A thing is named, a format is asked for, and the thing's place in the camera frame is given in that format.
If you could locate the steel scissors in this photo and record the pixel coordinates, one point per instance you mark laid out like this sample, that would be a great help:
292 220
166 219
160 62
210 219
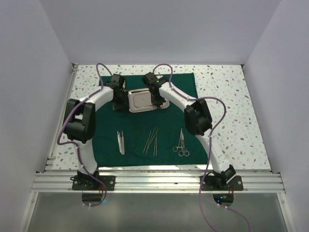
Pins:
187 153

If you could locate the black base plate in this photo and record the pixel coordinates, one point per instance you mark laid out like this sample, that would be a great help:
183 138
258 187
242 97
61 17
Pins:
85 182
207 183

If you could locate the steel instrument tray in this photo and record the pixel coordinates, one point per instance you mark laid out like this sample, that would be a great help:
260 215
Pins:
140 100

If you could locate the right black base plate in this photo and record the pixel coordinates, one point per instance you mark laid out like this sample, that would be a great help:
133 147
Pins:
207 183

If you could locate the steel ring-handled forceps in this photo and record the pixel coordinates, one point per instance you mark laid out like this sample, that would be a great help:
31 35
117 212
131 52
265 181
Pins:
178 142

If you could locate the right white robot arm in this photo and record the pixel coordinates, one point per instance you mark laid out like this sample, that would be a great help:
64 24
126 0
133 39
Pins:
198 122

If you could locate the aluminium mounting rail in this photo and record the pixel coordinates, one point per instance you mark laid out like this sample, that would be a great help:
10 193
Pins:
158 181

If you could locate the dark green surgical cloth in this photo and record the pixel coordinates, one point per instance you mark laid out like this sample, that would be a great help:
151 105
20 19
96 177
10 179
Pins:
136 128

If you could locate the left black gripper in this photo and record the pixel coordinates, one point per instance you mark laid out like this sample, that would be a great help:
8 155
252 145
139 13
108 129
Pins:
125 104

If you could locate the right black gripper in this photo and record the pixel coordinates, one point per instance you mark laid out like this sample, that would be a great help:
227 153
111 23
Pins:
159 103

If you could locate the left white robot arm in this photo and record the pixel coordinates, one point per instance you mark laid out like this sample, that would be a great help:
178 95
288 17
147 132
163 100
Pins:
80 123

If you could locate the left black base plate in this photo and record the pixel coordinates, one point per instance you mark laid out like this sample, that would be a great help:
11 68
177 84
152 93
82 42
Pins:
85 182

